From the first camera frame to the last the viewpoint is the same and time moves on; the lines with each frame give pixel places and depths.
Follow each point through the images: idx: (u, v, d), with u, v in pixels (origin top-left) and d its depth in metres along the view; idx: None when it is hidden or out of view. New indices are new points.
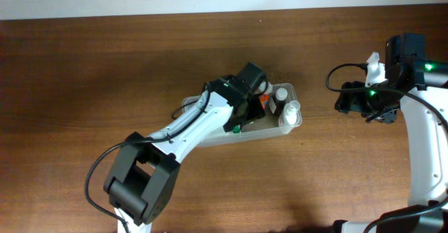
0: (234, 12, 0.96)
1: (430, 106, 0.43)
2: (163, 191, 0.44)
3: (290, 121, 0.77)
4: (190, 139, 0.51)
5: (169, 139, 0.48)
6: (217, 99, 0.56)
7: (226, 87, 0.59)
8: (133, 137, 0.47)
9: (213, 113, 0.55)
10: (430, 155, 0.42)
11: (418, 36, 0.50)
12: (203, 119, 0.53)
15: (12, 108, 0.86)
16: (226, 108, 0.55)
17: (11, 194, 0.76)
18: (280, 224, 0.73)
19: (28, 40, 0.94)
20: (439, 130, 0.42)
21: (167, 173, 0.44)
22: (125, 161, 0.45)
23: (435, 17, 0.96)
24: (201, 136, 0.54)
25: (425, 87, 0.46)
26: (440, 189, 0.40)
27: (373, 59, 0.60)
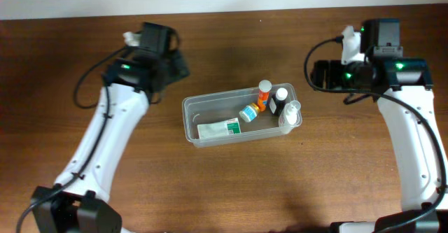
0: (234, 12, 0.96)
1: (409, 107, 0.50)
2: (101, 224, 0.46)
3: (290, 121, 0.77)
4: (104, 159, 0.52)
5: (78, 177, 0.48)
6: (122, 89, 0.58)
7: (127, 68, 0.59)
8: (38, 194, 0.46)
9: (122, 110, 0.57)
10: (416, 156, 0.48)
11: (393, 22, 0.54)
12: (114, 122, 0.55)
15: (12, 108, 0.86)
16: (135, 96, 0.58)
17: (12, 194, 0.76)
18: (280, 224, 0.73)
19: (28, 40, 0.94)
20: (419, 129, 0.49)
21: (94, 213, 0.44)
22: (48, 221, 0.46)
23: (434, 17, 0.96)
24: (121, 140, 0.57)
25: (399, 87, 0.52)
26: (430, 189, 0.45)
27: (347, 33, 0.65)
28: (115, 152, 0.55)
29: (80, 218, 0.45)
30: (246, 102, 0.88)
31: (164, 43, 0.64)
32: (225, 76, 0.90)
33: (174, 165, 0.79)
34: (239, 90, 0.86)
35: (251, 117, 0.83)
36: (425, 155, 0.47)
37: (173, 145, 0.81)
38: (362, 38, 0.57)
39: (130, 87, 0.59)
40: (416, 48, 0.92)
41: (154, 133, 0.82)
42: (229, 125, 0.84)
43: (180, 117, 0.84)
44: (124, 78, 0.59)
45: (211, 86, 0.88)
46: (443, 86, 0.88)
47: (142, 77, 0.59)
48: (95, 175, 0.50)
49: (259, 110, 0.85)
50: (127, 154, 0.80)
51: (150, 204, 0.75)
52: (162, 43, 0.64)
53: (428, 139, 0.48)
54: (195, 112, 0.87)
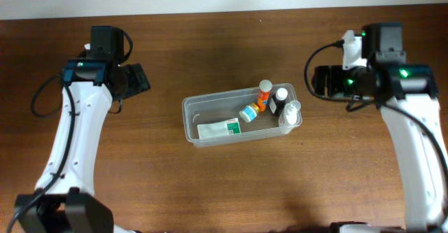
0: (234, 12, 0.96)
1: (414, 118, 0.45)
2: (92, 222, 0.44)
3: (290, 121, 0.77)
4: (81, 155, 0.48)
5: (59, 176, 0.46)
6: (81, 85, 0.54)
7: (81, 64, 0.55)
8: (20, 201, 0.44)
9: (87, 106, 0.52)
10: (421, 171, 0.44)
11: (395, 26, 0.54)
12: (82, 119, 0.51)
15: (12, 108, 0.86)
16: (97, 89, 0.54)
17: (12, 194, 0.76)
18: (279, 224, 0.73)
19: (28, 40, 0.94)
20: (425, 143, 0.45)
21: (82, 209, 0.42)
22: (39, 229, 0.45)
23: (435, 17, 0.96)
24: (94, 137, 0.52)
25: (404, 97, 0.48)
26: (436, 208, 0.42)
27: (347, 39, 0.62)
28: (89, 151, 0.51)
29: (71, 220, 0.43)
30: (246, 101, 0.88)
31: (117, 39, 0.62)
32: (225, 75, 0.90)
33: (174, 166, 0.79)
34: (239, 90, 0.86)
35: (251, 117, 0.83)
36: (431, 170, 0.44)
37: (173, 145, 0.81)
38: (363, 43, 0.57)
39: (90, 82, 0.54)
40: (416, 48, 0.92)
41: (154, 133, 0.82)
42: (229, 126, 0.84)
43: (180, 117, 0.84)
44: (80, 74, 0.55)
45: (210, 86, 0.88)
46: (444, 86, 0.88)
47: (100, 70, 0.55)
48: (75, 173, 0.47)
49: (259, 110, 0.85)
50: (127, 154, 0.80)
51: (150, 205, 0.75)
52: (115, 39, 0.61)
53: (432, 152, 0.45)
54: (195, 112, 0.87)
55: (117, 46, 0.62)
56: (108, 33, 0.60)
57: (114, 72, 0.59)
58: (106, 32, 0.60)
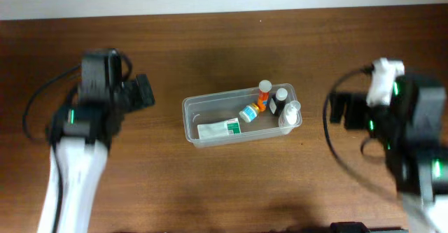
0: (234, 12, 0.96)
1: None
2: None
3: (290, 121, 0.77)
4: (68, 222, 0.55)
5: None
6: (71, 147, 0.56)
7: (73, 119, 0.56)
8: None
9: (73, 182, 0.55)
10: None
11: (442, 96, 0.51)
12: (69, 188, 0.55)
15: (12, 108, 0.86)
16: (86, 158, 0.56)
17: (12, 194, 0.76)
18: (280, 224, 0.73)
19: (29, 40, 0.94)
20: None
21: None
22: None
23: (435, 17, 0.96)
24: (85, 196, 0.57)
25: None
26: None
27: (377, 70, 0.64)
28: (82, 214, 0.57)
29: None
30: (246, 102, 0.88)
31: (110, 69, 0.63)
32: (225, 76, 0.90)
33: (174, 165, 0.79)
34: (239, 90, 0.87)
35: (251, 117, 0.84)
36: None
37: (173, 145, 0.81)
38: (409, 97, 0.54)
39: (82, 138, 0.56)
40: (416, 49, 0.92)
41: (154, 134, 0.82)
42: (229, 125, 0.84)
43: (180, 117, 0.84)
44: (71, 131, 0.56)
45: (210, 86, 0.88)
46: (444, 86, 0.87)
47: (92, 124, 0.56)
48: None
49: (259, 110, 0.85)
50: None
51: (150, 204, 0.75)
52: (109, 71, 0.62)
53: None
54: (196, 112, 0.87)
55: (111, 78, 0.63)
56: (101, 67, 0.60)
57: (109, 118, 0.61)
58: (99, 66, 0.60)
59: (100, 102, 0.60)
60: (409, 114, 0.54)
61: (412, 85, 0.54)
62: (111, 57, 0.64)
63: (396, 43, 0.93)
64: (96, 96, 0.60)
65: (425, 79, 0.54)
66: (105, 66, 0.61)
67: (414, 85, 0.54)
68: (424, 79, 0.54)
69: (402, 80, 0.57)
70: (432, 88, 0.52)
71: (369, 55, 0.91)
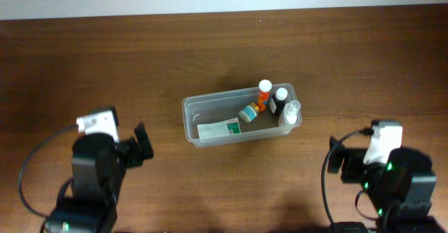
0: (234, 12, 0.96)
1: None
2: None
3: (290, 121, 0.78)
4: None
5: None
6: None
7: (66, 227, 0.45)
8: None
9: None
10: None
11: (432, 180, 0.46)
12: None
15: (12, 108, 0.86)
16: None
17: (11, 194, 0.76)
18: (280, 224, 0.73)
19: (28, 40, 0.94)
20: None
21: None
22: None
23: (435, 17, 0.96)
24: None
25: None
26: None
27: (379, 133, 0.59)
28: None
29: None
30: (246, 101, 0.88)
31: (107, 161, 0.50)
32: (225, 75, 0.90)
33: (174, 166, 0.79)
34: (239, 90, 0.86)
35: (251, 117, 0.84)
36: None
37: (173, 145, 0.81)
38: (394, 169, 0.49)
39: None
40: (416, 48, 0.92)
41: (154, 133, 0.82)
42: (229, 126, 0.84)
43: (180, 117, 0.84)
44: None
45: (210, 86, 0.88)
46: (444, 86, 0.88)
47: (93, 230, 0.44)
48: None
49: (259, 110, 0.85)
50: None
51: (150, 205, 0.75)
52: (103, 162, 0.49)
53: None
54: (195, 112, 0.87)
55: (106, 168, 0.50)
56: (94, 171, 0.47)
57: (110, 212, 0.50)
58: (92, 171, 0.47)
59: (98, 201, 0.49)
60: (398, 193, 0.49)
61: (404, 167, 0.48)
62: (108, 146, 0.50)
63: (395, 42, 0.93)
64: (90, 195, 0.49)
65: (421, 160, 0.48)
66: (96, 169, 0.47)
67: (404, 171, 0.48)
68: (417, 154, 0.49)
69: (395, 155, 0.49)
70: (422, 173, 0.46)
71: (369, 55, 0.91)
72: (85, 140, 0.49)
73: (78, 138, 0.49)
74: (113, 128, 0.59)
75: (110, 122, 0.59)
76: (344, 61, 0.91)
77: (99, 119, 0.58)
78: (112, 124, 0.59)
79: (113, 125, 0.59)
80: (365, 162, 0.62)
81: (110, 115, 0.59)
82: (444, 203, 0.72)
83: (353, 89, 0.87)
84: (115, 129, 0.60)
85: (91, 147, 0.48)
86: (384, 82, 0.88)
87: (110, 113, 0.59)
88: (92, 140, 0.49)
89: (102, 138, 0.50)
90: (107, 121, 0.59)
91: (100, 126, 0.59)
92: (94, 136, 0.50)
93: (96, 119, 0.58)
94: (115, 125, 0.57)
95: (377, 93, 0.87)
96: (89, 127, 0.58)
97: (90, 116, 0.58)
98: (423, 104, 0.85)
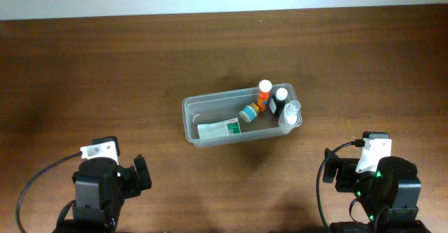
0: (234, 13, 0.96)
1: None
2: None
3: (290, 121, 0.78)
4: None
5: None
6: None
7: None
8: None
9: None
10: None
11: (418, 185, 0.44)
12: None
15: (12, 108, 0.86)
16: None
17: (12, 194, 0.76)
18: (280, 224, 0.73)
19: (29, 40, 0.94)
20: None
21: None
22: None
23: (435, 17, 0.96)
24: None
25: None
26: None
27: (369, 143, 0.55)
28: None
29: None
30: (246, 101, 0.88)
31: (110, 184, 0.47)
32: (225, 75, 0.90)
33: (174, 166, 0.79)
34: (239, 90, 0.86)
35: (251, 117, 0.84)
36: None
37: (173, 145, 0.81)
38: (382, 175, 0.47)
39: None
40: (416, 49, 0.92)
41: (154, 134, 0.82)
42: (229, 126, 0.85)
43: (180, 117, 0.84)
44: None
45: (210, 86, 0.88)
46: (444, 87, 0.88)
47: None
48: None
49: (259, 110, 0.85)
50: (127, 154, 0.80)
51: (150, 205, 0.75)
52: (106, 185, 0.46)
53: None
54: (195, 112, 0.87)
55: (108, 192, 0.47)
56: (95, 192, 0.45)
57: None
58: (94, 192, 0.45)
59: (98, 224, 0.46)
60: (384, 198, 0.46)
61: (390, 173, 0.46)
62: (113, 171, 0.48)
63: (395, 43, 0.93)
64: (91, 217, 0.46)
65: (406, 166, 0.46)
66: (99, 191, 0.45)
67: (390, 175, 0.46)
68: (404, 163, 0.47)
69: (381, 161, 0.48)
70: (407, 178, 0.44)
71: (369, 56, 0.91)
72: (92, 164, 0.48)
73: (85, 161, 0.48)
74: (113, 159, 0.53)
75: (113, 152, 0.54)
76: (344, 61, 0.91)
77: (101, 150, 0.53)
78: (114, 155, 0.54)
79: (115, 156, 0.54)
80: (358, 171, 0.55)
81: (113, 143, 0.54)
82: (438, 204, 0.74)
83: (353, 89, 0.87)
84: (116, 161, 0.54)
85: (96, 170, 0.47)
86: (384, 82, 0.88)
87: (113, 141, 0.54)
88: (99, 165, 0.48)
89: (108, 163, 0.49)
90: (109, 150, 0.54)
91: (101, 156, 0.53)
92: (100, 161, 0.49)
93: (99, 148, 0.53)
94: (118, 152, 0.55)
95: (377, 93, 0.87)
96: (91, 156, 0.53)
97: (94, 145, 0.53)
98: (422, 105, 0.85)
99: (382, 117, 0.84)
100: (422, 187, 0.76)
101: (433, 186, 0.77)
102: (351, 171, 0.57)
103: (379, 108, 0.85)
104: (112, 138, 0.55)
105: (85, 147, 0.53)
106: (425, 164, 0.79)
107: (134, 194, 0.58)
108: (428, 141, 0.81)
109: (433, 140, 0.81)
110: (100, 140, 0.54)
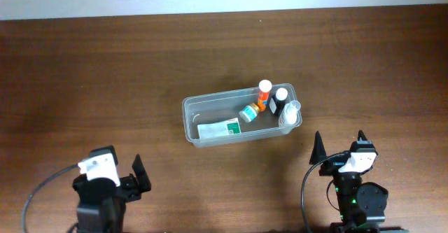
0: (235, 13, 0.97)
1: None
2: None
3: (290, 121, 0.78)
4: None
5: None
6: None
7: None
8: None
9: None
10: None
11: (382, 219, 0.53)
12: None
15: (12, 108, 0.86)
16: None
17: (12, 194, 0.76)
18: (281, 224, 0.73)
19: (29, 40, 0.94)
20: None
21: None
22: None
23: (434, 17, 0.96)
24: None
25: None
26: None
27: (355, 159, 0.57)
28: None
29: None
30: (246, 101, 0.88)
31: (110, 207, 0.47)
32: (225, 75, 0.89)
33: (174, 166, 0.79)
34: (239, 90, 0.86)
35: (251, 117, 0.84)
36: None
37: (173, 145, 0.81)
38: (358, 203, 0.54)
39: None
40: (416, 48, 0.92)
41: (154, 134, 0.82)
42: (229, 125, 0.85)
43: (180, 117, 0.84)
44: None
45: (210, 85, 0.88)
46: (443, 87, 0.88)
47: None
48: None
49: (259, 110, 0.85)
50: (127, 154, 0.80)
51: (150, 205, 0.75)
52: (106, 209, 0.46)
53: None
54: (195, 112, 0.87)
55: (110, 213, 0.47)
56: (97, 219, 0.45)
57: None
58: (96, 219, 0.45)
59: None
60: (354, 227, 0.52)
61: (363, 205, 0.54)
62: (112, 194, 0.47)
63: (395, 43, 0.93)
64: None
65: (379, 202, 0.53)
66: (101, 217, 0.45)
67: (362, 208, 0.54)
68: (379, 198, 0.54)
69: (360, 194, 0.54)
70: (375, 215, 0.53)
71: (368, 55, 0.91)
72: (91, 188, 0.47)
73: (89, 182, 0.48)
74: (112, 171, 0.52)
75: (110, 163, 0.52)
76: (344, 61, 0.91)
77: (99, 164, 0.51)
78: (113, 168, 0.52)
79: (114, 166, 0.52)
80: (341, 171, 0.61)
81: (110, 156, 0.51)
82: (437, 203, 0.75)
83: (353, 89, 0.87)
84: (115, 171, 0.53)
85: (103, 193, 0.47)
86: (383, 82, 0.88)
87: (110, 153, 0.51)
88: (99, 187, 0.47)
89: (112, 183, 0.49)
90: (107, 164, 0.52)
91: (101, 168, 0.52)
92: (98, 182, 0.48)
93: (96, 161, 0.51)
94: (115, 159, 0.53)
95: (377, 93, 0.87)
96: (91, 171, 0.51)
97: (90, 159, 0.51)
98: (422, 104, 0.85)
99: (382, 117, 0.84)
100: (422, 187, 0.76)
101: (433, 186, 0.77)
102: (337, 169, 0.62)
103: (379, 108, 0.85)
104: (108, 149, 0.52)
105: (81, 163, 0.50)
106: (425, 164, 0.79)
107: (135, 196, 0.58)
108: (427, 141, 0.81)
109: (433, 140, 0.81)
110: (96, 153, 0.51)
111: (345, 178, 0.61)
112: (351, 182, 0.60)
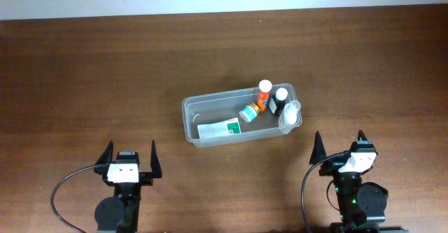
0: (235, 13, 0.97)
1: None
2: None
3: (290, 121, 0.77)
4: None
5: None
6: None
7: None
8: None
9: None
10: None
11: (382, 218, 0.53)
12: None
15: (12, 108, 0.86)
16: None
17: (11, 194, 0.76)
18: (280, 224, 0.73)
19: (29, 40, 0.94)
20: None
21: None
22: None
23: (434, 17, 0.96)
24: None
25: None
26: None
27: (355, 159, 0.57)
28: None
29: None
30: (246, 101, 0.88)
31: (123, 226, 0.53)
32: (225, 75, 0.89)
33: (174, 166, 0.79)
34: (239, 90, 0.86)
35: (251, 117, 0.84)
36: None
37: (173, 146, 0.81)
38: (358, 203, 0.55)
39: None
40: (416, 48, 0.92)
41: (154, 134, 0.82)
42: (229, 125, 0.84)
43: (180, 117, 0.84)
44: None
45: (210, 85, 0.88)
46: (444, 87, 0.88)
47: None
48: None
49: (259, 110, 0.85)
50: None
51: (150, 205, 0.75)
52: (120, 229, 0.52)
53: None
54: (195, 112, 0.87)
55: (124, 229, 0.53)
56: None
57: None
58: None
59: None
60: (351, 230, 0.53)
61: (363, 204, 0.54)
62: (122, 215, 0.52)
63: (395, 43, 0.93)
64: None
65: (379, 202, 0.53)
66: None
67: (362, 208, 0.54)
68: (380, 198, 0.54)
69: (360, 195, 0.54)
70: (374, 215, 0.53)
71: (368, 56, 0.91)
72: (103, 213, 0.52)
73: (96, 210, 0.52)
74: (135, 178, 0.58)
75: (136, 172, 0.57)
76: (344, 61, 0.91)
77: (124, 170, 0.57)
78: (136, 175, 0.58)
79: (137, 175, 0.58)
80: (341, 171, 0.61)
81: (135, 167, 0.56)
82: (437, 203, 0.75)
83: (353, 89, 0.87)
84: (138, 178, 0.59)
85: (109, 220, 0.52)
86: (384, 82, 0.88)
87: (136, 165, 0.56)
88: (109, 212, 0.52)
89: (115, 208, 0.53)
90: (132, 171, 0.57)
91: (125, 174, 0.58)
92: (108, 205, 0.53)
93: (122, 168, 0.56)
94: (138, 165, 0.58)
95: (377, 93, 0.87)
96: (117, 174, 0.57)
97: (118, 166, 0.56)
98: (423, 105, 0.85)
99: (382, 117, 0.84)
100: (422, 187, 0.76)
101: (433, 186, 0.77)
102: (337, 169, 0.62)
103: (380, 108, 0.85)
104: (134, 160, 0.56)
105: (110, 166, 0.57)
106: (425, 164, 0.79)
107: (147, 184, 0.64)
108: (427, 141, 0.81)
109: (433, 141, 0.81)
110: (123, 162, 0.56)
111: (345, 179, 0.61)
112: (351, 182, 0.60)
